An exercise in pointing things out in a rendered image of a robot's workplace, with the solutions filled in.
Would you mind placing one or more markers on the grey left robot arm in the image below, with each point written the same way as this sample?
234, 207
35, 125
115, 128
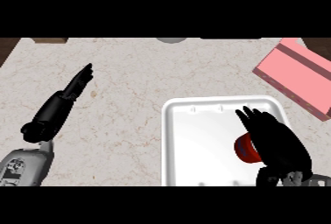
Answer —
23, 167

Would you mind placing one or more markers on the brown wooden block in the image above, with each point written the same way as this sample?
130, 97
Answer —
50, 40

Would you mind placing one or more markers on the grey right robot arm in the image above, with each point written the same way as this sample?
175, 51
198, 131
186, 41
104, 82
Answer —
316, 180

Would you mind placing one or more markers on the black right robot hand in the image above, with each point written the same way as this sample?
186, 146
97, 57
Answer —
279, 144

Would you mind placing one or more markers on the white tray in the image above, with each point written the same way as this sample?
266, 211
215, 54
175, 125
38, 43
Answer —
206, 143

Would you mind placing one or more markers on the grey round object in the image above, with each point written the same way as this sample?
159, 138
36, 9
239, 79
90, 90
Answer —
171, 40

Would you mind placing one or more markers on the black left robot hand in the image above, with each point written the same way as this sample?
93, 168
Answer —
53, 112

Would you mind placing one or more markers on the red can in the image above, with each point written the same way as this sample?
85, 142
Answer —
245, 151

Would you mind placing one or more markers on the pink cardboard box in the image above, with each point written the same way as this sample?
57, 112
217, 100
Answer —
298, 77

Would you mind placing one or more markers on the dark brown wooden panel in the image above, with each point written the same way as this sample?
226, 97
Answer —
319, 46

